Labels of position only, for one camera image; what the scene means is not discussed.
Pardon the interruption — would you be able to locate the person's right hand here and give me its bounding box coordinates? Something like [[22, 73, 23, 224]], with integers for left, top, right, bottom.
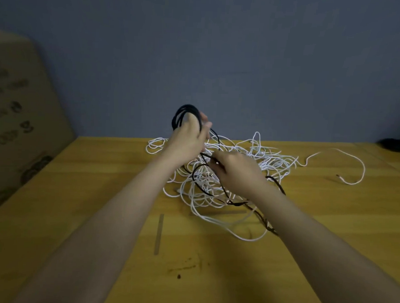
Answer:
[[204, 149, 272, 201]]

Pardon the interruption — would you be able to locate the person's left hand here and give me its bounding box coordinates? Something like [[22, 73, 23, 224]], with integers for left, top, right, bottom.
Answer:
[[160, 111, 214, 171]]

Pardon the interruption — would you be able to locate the tangle of white cables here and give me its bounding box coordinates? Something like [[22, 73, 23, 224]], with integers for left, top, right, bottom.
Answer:
[[141, 126, 368, 249]]

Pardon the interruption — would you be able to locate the black cable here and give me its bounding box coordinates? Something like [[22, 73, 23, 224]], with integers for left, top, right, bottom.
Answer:
[[166, 103, 291, 237], [377, 137, 400, 153]]

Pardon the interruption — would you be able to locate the person's left forearm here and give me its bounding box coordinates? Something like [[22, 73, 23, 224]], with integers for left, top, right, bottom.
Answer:
[[14, 147, 181, 303]]

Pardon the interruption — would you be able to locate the person's right forearm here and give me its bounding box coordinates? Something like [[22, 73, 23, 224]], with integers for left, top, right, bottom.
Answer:
[[246, 181, 400, 303]]

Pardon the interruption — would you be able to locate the plain brown cardboard box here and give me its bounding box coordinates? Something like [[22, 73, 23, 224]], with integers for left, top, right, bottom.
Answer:
[[0, 27, 82, 225]]

